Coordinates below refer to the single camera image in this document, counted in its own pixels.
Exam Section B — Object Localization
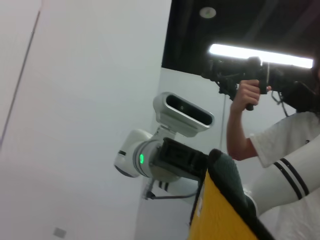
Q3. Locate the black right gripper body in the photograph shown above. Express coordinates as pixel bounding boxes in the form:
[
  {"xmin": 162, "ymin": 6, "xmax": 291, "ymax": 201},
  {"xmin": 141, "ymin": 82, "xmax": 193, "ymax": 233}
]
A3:
[{"xmin": 155, "ymin": 136, "xmax": 209, "ymax": 181}]

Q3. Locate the dark green and yellow towel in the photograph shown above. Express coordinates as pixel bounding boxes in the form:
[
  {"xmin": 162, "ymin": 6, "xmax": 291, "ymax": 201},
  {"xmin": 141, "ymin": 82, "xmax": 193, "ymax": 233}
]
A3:
[{"xmin": 187, "ymin": 148, "xmax": 277, "ymax": 240}]

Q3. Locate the black handheld camera rig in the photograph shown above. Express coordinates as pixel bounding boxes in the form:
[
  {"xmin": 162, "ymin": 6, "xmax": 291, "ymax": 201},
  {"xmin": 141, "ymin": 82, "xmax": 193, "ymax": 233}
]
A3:
[{"xmin": 199, "ymin": 56, "xmax": 318, "ymax": 117}]

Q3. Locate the person hand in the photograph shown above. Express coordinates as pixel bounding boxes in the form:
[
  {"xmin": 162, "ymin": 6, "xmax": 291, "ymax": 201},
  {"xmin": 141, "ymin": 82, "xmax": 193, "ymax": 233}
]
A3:
[{"xmin": 235, "ymin": 79, "xmax": 261, "ymax": 108}]

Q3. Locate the person white t-shirt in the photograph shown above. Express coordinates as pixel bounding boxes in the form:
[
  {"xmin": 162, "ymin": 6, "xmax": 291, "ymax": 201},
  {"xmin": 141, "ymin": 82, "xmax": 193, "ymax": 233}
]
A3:
[{"xmin": 249, "ymin": 111, "xmax": 320, "ymax": 240}]

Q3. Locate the long ceiling light strip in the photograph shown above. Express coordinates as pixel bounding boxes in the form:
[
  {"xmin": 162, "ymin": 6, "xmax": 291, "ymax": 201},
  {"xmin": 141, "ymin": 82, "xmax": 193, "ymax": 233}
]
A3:
[{"xmin": 208, "ymin": 43, "xmax": 315, "ymax": 70}]

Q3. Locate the round ceiling smoke detector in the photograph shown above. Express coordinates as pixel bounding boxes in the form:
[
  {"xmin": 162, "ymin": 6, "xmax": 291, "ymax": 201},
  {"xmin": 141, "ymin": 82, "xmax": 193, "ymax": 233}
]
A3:
[{"xmin": 199, "ymin": 6, "xmax": 217, "ymax": 19}]

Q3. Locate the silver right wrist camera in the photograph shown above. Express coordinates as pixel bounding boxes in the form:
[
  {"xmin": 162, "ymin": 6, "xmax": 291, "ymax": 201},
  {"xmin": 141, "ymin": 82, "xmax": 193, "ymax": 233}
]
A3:
[{"xmin": 152, "ymin": 91, "xmax": 215, "ymax": 140}]

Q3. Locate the grey right wrist cable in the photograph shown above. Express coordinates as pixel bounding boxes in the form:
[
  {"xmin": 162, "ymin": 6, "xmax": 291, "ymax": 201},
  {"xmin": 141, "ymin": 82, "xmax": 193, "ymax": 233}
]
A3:
[{"xmin": 143, "ymin": 179, "xmax": 200, "ymax": 201}]

